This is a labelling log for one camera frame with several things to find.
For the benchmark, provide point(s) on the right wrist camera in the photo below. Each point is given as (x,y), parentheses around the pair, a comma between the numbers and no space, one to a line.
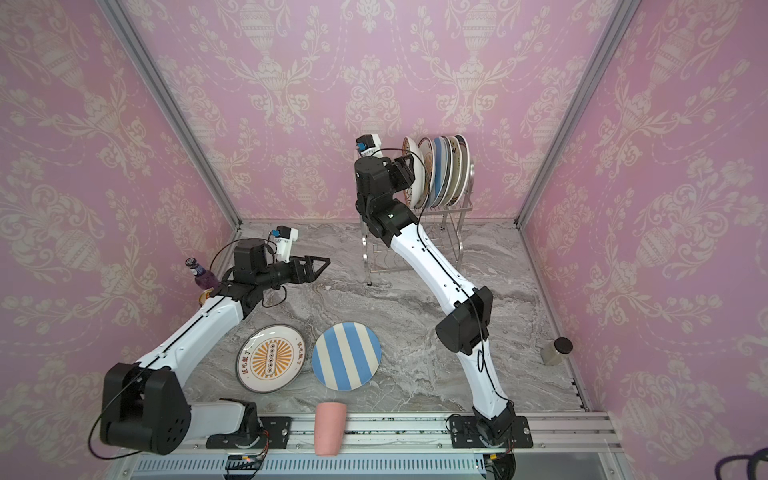
(368,145)

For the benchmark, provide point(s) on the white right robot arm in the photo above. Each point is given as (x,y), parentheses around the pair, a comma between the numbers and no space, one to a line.
(464,330)

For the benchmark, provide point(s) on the cream floral painted plate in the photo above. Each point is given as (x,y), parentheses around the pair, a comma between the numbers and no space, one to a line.
(457,192)

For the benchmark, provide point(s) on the pink cup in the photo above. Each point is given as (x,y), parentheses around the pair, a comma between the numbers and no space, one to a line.
(329,428)

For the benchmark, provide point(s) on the green red rimmed white plate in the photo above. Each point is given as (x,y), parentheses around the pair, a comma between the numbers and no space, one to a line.
(466,160)

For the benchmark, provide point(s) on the blue cream striped plate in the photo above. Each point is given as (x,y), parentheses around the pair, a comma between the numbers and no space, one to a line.
(440,157)
(346,356)

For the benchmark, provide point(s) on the blue cream striped plate front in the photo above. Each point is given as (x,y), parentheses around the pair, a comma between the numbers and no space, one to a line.
(346,356)

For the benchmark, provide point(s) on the black white flower pattern plate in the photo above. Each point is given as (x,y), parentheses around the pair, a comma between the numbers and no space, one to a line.
(416,192)

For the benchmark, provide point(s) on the aluminium front rail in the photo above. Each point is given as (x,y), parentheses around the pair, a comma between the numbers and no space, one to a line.
(547,445)

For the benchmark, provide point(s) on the orange sunburst plate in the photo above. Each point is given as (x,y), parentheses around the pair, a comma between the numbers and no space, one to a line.
(271,359)
(426,146)

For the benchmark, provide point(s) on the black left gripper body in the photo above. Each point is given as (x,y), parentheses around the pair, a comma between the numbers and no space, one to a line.
(276,275)

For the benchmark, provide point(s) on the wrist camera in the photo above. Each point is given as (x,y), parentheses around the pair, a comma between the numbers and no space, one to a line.
(283,238)
(368,145)

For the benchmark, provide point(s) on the stainless steel dish rack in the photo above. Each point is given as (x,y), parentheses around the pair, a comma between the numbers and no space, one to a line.
(444,234)

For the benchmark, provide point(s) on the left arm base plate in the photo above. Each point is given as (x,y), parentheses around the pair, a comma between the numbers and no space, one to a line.
(255,433)

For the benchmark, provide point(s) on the purple drink bottle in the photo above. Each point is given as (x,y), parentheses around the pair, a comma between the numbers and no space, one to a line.
(204,278)

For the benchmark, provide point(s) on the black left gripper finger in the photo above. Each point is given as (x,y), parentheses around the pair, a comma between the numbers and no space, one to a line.
(313,262)
(306,274)

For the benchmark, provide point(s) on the green drink can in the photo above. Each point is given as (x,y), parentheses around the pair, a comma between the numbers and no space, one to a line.
(204,296)

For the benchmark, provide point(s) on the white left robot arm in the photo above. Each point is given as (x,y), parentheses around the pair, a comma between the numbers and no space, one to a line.
(144,407)

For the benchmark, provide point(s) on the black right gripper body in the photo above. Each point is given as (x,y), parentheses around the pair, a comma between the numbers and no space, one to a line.
(405,171)

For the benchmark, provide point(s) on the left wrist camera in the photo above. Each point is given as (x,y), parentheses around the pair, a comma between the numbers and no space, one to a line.
(283,238)

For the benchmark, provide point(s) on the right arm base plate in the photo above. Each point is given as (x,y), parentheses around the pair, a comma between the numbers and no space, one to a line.
(466,433)

